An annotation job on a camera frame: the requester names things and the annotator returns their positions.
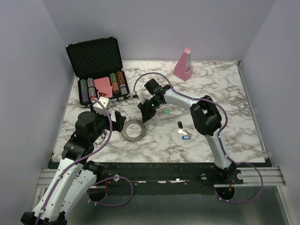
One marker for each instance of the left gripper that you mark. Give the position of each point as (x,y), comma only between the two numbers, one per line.
(118,125)

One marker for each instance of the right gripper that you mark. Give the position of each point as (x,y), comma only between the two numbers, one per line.
(145,111)

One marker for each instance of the steel disc with keyrings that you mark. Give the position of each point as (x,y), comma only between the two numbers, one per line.
(134,131)

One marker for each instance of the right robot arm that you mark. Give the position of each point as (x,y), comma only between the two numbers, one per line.
(205,115)

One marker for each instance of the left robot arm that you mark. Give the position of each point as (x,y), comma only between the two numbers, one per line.
(70,164)

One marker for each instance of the blue key tag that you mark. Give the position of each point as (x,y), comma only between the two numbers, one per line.
(186,137)

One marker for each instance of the pink metronome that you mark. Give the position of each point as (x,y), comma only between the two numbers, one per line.
(184,68)

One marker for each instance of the black poker chip case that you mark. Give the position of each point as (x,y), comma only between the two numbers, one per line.
(94,59)

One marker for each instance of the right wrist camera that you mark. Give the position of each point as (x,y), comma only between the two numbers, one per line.
(139,95)

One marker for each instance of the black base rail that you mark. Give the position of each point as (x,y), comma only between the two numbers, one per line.
(142,179)

